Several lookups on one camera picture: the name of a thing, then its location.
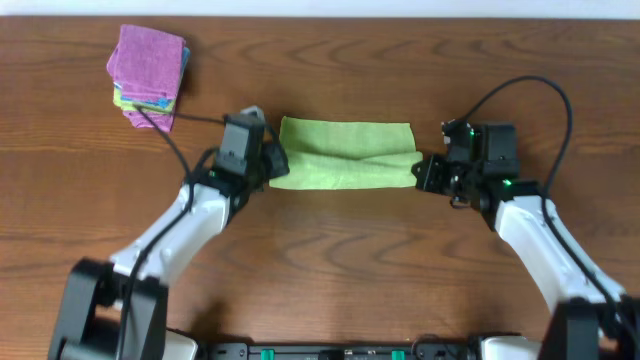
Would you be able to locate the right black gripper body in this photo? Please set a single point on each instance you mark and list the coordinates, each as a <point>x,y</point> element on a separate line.
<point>460,176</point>

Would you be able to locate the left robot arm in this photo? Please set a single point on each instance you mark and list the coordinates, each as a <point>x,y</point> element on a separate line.
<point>117,309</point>

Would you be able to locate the bottom purple folded cloth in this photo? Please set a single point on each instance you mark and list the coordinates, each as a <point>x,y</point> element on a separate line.
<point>150,119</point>

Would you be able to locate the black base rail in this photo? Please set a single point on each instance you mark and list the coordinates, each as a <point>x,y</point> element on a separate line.
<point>426,350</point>

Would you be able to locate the blue folded cloth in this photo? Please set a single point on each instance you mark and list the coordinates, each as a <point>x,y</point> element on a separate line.
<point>125,95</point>

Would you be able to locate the purple folded cloth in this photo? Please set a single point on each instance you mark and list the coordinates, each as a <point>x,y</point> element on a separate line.
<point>145,56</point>
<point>150,119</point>

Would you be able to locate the green microfiber cloth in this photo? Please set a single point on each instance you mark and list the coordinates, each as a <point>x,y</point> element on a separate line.
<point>329,155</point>

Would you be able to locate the light green folded cloth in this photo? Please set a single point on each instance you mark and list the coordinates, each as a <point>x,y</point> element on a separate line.
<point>142,107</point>

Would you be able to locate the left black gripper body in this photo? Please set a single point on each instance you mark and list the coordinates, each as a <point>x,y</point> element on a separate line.
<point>275,161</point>

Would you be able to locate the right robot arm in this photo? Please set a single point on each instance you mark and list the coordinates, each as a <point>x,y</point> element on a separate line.
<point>593,317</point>

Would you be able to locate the top purple folded cloth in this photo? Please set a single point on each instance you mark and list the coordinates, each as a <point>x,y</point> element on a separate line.
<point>145,56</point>

